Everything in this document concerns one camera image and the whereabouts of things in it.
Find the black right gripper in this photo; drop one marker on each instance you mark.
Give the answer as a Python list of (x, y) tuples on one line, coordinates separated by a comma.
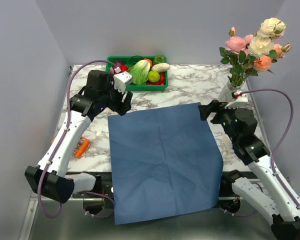
[(214, 106)]

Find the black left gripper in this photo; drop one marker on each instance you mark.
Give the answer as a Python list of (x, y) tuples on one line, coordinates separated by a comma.
[(126, 105)]

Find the beige printed ribbon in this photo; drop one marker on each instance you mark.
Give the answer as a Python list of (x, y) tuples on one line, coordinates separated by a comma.
[(227, 144)]

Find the pink artificial rose stem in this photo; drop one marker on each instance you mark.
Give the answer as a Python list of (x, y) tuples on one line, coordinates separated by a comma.
[(237, 55)]

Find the blue wrapping paper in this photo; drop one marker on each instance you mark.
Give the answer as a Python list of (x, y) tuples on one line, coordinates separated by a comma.
[(165, 162)]

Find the pink artificial flower bouquet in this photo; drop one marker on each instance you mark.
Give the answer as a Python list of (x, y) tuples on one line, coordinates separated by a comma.
[(262, 41)]

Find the peach artificial rose stem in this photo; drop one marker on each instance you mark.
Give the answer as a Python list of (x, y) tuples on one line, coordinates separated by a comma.
[(264, 63)]

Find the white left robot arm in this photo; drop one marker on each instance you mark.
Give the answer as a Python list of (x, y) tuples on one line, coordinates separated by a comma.
[(74, 125)]

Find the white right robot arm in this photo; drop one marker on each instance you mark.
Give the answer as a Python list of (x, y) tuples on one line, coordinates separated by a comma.
[(280, 206)]

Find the white ribbed vase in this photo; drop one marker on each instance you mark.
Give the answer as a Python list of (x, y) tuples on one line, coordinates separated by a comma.
[(226, 92)]

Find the green plastic basket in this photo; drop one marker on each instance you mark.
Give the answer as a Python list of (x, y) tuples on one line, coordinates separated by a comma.
[(130, 61)]

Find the green toy cabbage leaf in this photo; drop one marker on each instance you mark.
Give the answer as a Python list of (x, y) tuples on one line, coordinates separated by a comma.
[(139, 72)]

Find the red toy pepper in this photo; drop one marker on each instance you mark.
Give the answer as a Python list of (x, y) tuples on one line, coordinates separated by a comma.
[(124, 68)]

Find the green toy lime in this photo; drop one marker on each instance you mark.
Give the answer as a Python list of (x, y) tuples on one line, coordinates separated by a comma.
[(153, 76)]

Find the purple toy onion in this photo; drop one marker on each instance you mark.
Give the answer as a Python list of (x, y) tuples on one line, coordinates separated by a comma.
[(117, 64)]

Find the red toy chili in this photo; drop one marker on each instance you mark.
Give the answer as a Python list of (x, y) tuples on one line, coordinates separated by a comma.
[(161, 80)]

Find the orange toy carrot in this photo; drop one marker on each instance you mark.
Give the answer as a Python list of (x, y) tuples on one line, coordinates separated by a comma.
[(150, 62)]

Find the beige toy potato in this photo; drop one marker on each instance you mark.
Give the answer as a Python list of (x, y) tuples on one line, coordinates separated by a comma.
[(161, 67)]

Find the green toy bell pepper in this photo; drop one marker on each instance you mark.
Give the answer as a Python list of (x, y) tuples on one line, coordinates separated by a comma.
[(158, 59)]

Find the orange snack box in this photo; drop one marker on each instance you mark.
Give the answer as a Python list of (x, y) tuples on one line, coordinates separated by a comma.
[(80, 149)]

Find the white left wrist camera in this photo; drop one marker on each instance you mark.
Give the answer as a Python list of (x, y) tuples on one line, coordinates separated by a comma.
[(121, 81)]

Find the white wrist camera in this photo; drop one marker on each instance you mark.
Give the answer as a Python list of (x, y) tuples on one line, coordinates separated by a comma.
[(121, 81), (240, 100)]

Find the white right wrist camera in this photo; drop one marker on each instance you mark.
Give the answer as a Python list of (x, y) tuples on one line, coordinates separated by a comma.
[(240, 100)]

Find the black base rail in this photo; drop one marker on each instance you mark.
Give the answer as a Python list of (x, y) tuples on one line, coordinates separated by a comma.
[(91, 183)]

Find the aluminium frame rail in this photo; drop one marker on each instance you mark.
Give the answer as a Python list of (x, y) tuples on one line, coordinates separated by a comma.
[(60, 195)]

